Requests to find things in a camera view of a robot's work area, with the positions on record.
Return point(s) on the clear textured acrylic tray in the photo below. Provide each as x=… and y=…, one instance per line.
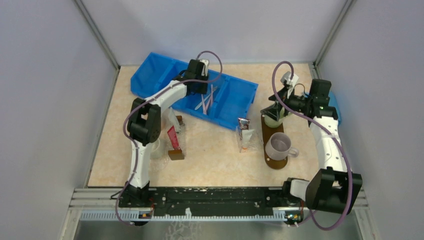
x=257, y=142

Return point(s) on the green ceramic mug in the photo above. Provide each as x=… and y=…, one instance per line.
x=271, y=123

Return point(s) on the cream speckled ceramic mug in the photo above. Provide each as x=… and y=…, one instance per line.
x=158, y=149

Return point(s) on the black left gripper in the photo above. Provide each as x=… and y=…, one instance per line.
x=203, y=90

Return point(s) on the white tube orange cap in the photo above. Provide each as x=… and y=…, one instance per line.
x=246, y=138

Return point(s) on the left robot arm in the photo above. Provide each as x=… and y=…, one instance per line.
x=144, y=123

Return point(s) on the blue divided storage bin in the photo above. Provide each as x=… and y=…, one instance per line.
x=231, y=100

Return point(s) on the grey ceramic mug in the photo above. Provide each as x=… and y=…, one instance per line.
x=279, y=146

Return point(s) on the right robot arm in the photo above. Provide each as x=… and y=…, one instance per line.
x=331, y=189

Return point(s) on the light pink toothbrush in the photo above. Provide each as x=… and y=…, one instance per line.
x=210, y=101

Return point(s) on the white tube black cap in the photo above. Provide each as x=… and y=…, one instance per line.
x=173, y=120

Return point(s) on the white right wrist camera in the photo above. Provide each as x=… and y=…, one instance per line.
x=288, y=79

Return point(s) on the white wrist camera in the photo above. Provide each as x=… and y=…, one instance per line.
x=205, y=68
x=288, y=79

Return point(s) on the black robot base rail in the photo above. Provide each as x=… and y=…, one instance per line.
x=163, y=201

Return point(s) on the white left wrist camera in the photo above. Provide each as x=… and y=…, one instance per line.
x=205, y=68

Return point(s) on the blue crumpled cloth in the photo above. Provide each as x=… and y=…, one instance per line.
x=333, y=103

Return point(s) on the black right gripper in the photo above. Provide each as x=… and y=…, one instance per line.
x=274, y=111

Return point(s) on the clear holder with wooden ends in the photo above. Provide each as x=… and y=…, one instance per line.
x=176, y=151

